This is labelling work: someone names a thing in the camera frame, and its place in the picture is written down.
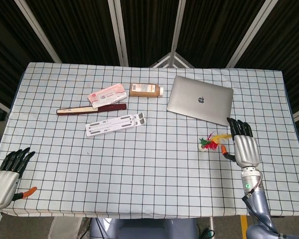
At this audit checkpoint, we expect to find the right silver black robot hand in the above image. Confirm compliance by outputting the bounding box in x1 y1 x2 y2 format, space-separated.
221 117 261 168

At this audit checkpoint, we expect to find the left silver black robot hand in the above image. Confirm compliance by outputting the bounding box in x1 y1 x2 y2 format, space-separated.
0 147 38 209

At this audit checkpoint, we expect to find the colourful feather toy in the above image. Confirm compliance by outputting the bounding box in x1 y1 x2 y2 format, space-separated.
198 132 233 152

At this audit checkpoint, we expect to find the white folding laptop stand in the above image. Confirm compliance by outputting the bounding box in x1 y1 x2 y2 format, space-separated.
85 112 148 137

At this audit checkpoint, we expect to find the grey Apple laptop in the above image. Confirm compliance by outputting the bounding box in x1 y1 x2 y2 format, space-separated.
166 75 234 126

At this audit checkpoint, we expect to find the white grid checked tablecloth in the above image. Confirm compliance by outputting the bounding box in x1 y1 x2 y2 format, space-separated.
1 62 299 220

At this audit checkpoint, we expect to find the dark red folding fan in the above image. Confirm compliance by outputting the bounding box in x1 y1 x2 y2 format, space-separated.
56 103 128 116

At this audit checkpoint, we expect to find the brown juice bottle white cap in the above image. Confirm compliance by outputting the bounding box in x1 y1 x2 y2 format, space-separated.
129 83 164 98

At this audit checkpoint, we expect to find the grey robot torso base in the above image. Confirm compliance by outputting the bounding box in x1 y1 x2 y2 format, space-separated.
89 218 199 239

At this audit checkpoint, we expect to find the pink white plastic packet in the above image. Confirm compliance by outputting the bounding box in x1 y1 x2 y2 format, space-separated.
87 83 128 109

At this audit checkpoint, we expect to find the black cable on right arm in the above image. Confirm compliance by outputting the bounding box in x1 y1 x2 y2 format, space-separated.
242 169 277 234

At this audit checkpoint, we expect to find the white folding screen frame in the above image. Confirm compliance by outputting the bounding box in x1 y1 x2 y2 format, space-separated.
13 0 280 69

